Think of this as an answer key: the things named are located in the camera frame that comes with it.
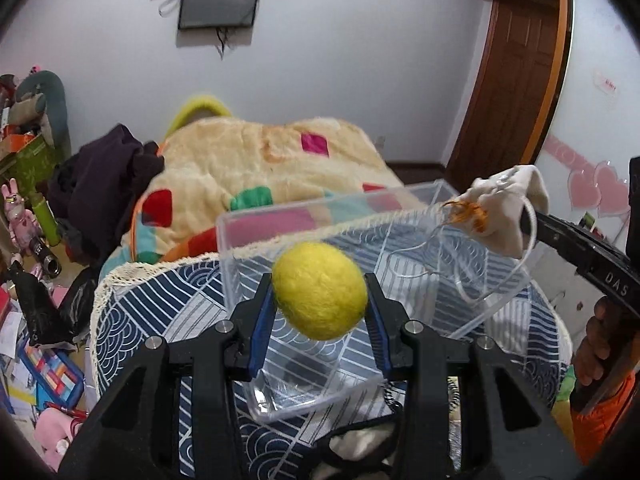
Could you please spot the small wall monitor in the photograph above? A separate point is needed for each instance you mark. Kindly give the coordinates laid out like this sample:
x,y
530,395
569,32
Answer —
x,y
200,14

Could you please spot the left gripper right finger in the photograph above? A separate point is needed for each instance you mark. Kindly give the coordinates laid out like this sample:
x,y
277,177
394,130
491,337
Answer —
x,y
406,350

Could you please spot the pink rabbit toy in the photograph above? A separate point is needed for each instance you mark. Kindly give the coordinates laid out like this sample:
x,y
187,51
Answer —
x,y
23,224

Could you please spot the green bottle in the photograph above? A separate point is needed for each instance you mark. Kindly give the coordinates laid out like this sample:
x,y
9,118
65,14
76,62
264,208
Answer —
x,y
45,218

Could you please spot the dark purple clothing pile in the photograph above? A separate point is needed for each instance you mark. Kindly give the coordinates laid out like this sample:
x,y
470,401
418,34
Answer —
x,y
93,193

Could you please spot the blue white patterned tablecloth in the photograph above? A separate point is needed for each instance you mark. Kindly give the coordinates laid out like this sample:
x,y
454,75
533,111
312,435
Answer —
x,y
179,300

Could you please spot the person's right hand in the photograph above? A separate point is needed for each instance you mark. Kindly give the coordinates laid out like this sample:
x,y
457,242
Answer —
x,y
596,346

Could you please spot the white drawstring cloth pouch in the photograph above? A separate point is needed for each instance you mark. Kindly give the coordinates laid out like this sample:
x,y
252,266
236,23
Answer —
x,y
490,210

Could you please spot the yellow green pillow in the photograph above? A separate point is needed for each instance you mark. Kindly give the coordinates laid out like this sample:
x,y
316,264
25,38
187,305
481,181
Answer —
x,y
196,107

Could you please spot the clear plastic storage box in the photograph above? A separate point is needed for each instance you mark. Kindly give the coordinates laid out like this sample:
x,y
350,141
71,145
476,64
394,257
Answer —
x,y
407,251

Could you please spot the yellow felt ball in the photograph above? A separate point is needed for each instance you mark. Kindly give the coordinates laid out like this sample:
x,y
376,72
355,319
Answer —
x,y
320,291

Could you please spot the brown wooden door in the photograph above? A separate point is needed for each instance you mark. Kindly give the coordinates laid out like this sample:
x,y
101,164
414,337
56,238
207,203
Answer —
x,y
499,125

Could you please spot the beige fleece blanket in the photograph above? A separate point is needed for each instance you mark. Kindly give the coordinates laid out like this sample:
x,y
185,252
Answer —
x,y
221,164

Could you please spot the black pouch with chain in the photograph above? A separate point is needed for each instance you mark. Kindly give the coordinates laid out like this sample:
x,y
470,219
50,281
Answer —
x,y
362,450

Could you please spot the grey plush toy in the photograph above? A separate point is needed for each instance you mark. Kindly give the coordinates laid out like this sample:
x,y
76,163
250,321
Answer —
x,y
40,101

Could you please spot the white wardrobe sliding door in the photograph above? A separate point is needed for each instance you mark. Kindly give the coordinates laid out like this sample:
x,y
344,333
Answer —
x,y
594,130

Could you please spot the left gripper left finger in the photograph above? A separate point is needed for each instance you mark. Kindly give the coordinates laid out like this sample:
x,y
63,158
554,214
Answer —
x,y
233,350

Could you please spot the green cardboard box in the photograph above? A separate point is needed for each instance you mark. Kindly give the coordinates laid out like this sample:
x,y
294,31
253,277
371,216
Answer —
x,y
29,160

